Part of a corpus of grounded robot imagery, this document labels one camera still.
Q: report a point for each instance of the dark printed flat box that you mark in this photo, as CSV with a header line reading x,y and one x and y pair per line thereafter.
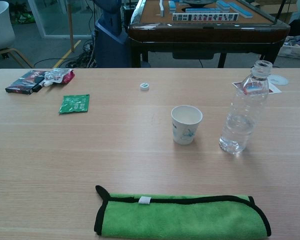
x,y
22,83

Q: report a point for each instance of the black tripod stand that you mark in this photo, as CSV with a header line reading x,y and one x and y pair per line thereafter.
x,y
280,11

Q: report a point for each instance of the postcard with red gate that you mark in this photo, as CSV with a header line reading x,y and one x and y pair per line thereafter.
x,y
273,88

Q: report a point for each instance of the red snack packet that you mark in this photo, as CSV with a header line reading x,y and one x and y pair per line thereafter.
x,y
69,77

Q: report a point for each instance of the white plastic crate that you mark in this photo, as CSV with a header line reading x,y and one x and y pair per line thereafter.
x,y
295,53

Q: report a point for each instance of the face-up mahjong tile row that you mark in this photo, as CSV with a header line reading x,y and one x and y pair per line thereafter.
x,y
205,17

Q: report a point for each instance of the dark mahjong table centre dome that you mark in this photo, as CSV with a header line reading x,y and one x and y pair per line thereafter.
x,y
198,2

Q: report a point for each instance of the dark wood mahjong table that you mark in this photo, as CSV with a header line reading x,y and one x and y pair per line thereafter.
x,y
202,32

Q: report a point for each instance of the transparent plastic water bottle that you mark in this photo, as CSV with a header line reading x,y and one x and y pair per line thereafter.
x,y
240,120

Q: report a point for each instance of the green foil sachet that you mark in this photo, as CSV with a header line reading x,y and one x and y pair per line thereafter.
x,y
74,104

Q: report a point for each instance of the white upright mahjong tile row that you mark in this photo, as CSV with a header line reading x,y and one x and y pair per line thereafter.
x,y
161,7

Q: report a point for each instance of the blue-backed mahjong tile row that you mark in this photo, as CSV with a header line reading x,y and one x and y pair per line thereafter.
x,y
172,7
202,10
241,10
223,5

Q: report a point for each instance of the black marker pen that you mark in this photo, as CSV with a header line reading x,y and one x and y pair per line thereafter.
x,y
37,87

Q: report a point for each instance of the white paper cup blue print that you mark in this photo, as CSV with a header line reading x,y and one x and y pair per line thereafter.
x,y
185,132

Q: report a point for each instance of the blue machine base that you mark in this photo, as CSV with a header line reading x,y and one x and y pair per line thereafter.
x,y
110,50

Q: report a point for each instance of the red and clear pouch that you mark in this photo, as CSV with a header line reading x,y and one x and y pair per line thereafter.
x,y
56,75

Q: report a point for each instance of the round white disc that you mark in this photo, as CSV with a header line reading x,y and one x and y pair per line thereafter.
x,y
280,80

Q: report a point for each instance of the white green bottle cap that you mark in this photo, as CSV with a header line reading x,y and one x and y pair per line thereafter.
x,y
144,86

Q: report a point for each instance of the wooden pole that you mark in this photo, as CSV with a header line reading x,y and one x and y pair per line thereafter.
x,y
70,25

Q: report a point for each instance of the green plastic bag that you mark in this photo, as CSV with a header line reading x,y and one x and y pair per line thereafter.
x,y
23,18

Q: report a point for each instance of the green microfiber cloth black trim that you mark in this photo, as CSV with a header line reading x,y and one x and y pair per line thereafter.
x,y
177,217

